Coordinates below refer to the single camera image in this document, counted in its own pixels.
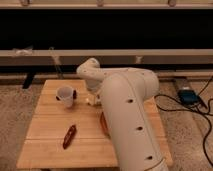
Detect white plastic bottle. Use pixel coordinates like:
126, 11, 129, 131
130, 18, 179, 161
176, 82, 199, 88
86, 95, 101, 106

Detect translucent plastic cup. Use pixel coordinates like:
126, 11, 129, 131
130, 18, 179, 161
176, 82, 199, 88
56, 86, 77, 108

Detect wooden table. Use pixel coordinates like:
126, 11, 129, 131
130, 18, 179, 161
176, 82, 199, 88
16, 78, 174, 170

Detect orange round plate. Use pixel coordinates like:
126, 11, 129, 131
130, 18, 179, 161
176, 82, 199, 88
100, 112, 109, 136

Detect black table leg bracket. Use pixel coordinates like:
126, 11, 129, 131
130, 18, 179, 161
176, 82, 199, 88
22, 72, 36, 89

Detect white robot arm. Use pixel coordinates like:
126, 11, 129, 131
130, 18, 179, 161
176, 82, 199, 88
76, 58, 169, 171

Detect blue power adapter box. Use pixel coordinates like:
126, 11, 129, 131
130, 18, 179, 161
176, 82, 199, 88
178, 89, 199, 105

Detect black cable on floor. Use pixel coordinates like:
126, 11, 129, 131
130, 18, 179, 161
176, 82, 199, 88
153, 75, 213, 168

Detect grey horizontal rail beam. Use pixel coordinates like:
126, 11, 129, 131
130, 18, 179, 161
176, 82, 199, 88
0, 49, 213, 66

